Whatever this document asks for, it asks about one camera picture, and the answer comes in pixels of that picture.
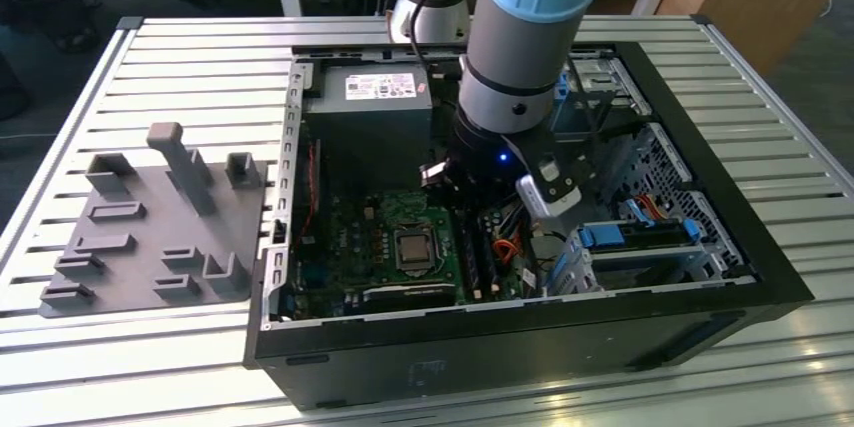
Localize orange flat wire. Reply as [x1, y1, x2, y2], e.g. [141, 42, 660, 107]
[492, 238, 521, 267]

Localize black cable bundle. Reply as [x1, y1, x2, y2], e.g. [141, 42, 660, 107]
[580, 96, 646, 168]

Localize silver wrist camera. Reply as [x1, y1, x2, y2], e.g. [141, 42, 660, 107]
[514, 156, 584, 221]

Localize low metal disk bay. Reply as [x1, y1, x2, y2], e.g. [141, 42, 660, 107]
[544, 219, 753, 296]

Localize grey parts rack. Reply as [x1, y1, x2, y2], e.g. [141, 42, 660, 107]
[38, 121, 269, 319]

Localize red and orange wires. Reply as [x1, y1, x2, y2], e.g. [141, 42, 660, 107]
[625, 193, 677, 222]

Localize thin red wire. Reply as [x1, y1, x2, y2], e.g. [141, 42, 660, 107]
[300, 139, 324, 243]

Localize grey power supply unit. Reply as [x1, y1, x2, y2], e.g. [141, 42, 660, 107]
[304, 64, 436, 193]

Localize black PC case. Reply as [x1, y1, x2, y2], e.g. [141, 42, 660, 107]
[241, 40, 816, 411]

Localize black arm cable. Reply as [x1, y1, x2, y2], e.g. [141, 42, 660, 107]
[408, 0, 446, 73]

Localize tall metal drive cage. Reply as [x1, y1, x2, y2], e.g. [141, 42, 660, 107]
[550, 54, 654, 163]

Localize grey round speaker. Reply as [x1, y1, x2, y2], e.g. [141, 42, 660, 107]
[532, 229, 570, 262]

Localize silver CPU in socket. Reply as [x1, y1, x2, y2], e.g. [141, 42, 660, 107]
[393, 226, 437, 272]

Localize green motherboard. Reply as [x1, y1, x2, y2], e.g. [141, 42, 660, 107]
[293, 186, 536, 318]

